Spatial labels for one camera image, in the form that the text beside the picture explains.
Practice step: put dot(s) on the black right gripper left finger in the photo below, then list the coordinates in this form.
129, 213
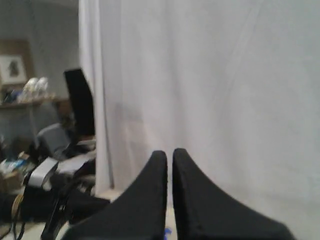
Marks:
139, 213

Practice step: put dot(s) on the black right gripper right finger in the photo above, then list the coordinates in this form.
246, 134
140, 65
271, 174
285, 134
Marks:
203, 211

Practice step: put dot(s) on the blue plastic lid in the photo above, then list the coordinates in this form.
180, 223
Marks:
167, 232

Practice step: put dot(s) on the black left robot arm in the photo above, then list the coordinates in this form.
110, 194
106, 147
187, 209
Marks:
61, 199

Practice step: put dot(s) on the white backdrop curtain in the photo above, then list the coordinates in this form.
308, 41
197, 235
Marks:
235, 82

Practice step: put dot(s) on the black monitor panel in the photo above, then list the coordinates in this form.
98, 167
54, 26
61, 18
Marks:
81, 100

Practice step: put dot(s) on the white figurines on shelf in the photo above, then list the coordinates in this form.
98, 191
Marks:
35, 88

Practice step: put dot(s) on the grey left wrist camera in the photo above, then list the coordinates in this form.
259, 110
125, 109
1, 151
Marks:
40, 176

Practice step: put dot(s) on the wooden wall shelf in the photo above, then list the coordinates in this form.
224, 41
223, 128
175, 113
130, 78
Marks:
33, 102

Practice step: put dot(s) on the framed picture on wall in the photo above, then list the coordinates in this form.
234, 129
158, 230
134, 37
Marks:
16, 63

